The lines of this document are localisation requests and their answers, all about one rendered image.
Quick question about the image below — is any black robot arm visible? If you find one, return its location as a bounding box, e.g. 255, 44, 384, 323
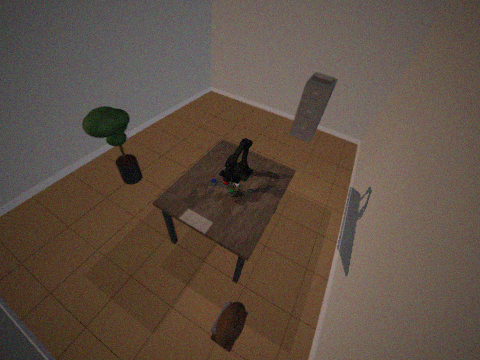
221, 138, 253, 182

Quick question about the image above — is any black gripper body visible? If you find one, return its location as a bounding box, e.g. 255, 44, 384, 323
219, 170, 241, 184

